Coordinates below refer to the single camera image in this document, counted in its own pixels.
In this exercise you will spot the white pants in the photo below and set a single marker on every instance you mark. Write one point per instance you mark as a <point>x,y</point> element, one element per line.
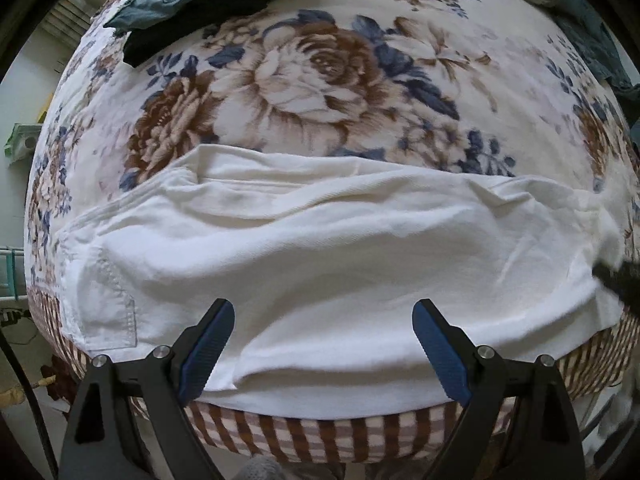
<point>323,260</point>

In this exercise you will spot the dark teal blanket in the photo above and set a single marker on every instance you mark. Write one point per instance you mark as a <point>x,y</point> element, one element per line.
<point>589,36</point>

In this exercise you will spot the green plastic rack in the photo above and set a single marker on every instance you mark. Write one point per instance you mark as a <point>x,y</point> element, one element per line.
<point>21,142</point>

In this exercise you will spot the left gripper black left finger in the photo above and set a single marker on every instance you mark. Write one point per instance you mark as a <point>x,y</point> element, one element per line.
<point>102,440</point>

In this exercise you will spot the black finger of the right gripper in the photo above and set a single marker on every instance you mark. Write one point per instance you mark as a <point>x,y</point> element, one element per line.
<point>623,282</point>

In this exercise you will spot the floral bed blanket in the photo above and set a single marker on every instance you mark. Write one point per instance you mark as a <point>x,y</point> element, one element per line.
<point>486,87</point>

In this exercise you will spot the teal storage cart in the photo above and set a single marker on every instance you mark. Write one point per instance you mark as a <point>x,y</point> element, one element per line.
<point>11,288</point>

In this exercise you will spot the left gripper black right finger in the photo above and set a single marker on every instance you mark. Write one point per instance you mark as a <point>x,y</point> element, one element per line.
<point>542,438</point>

